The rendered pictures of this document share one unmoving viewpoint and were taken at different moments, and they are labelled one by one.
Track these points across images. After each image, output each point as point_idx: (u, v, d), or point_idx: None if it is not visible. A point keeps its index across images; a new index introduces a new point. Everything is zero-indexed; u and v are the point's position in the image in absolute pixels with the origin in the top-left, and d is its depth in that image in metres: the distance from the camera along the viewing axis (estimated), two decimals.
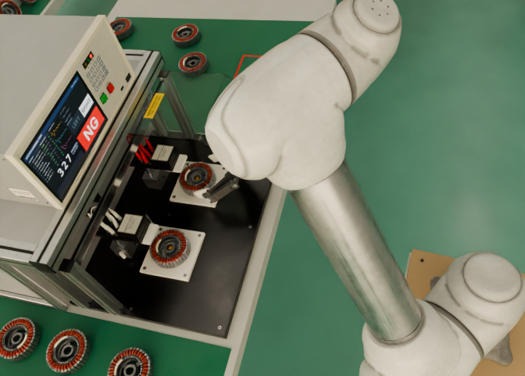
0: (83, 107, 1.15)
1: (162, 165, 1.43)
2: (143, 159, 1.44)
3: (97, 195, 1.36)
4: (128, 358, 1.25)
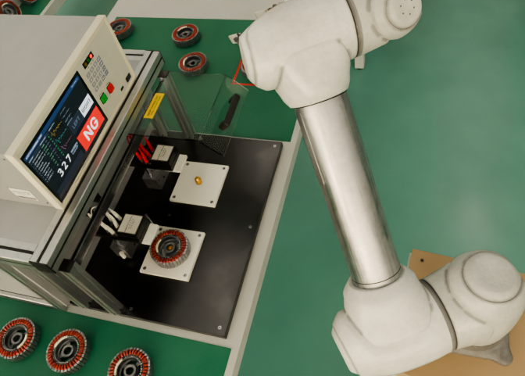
0: (83, 107, 1.15)
1: (162, 165, 1.43)
2: (143, 159, 1.44)
3: (97, 195, 1.36)
4: (128, 358, 1.25)
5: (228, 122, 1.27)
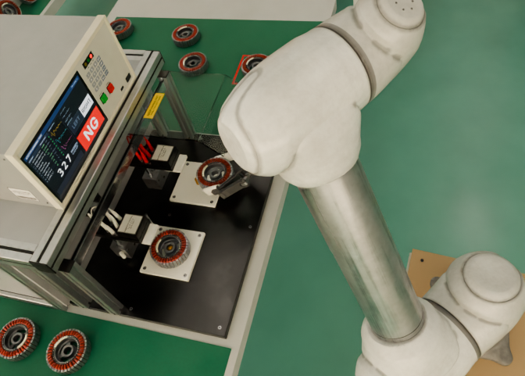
0: (83, 107, 1.15)
1: (162, 165, 1.43)
2: (143, 159, 1.44)
3: (97, 195, 1.36)
4: (212, 165, 1.47)
5: None
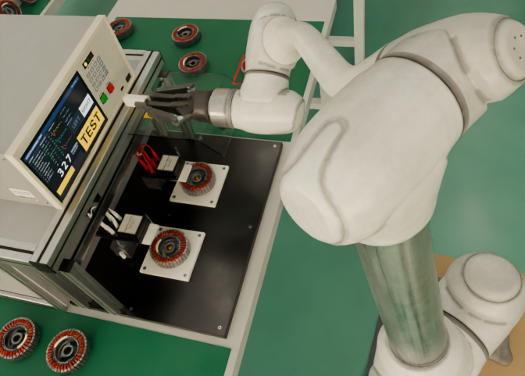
0: (83, 107, 1.15)
1: (168, 174, 1.47)
2: (149, 170, 1.48)
3: (97, 195, 1.36)
4: (194, 170, 1.52)
5: None
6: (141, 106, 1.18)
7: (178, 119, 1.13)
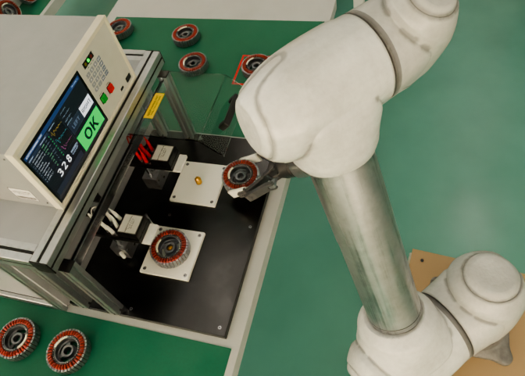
0: (83, 107, 1.15)
1: (162, 165, 1.43)
2: (143, 159, 1.44)
3: (97, 195, 1.36)
4: (237, 167, 1.45)
5: (228, 122, 1.27)
6: (242, 195, 1.37)
7: (273, 182, 1.31)
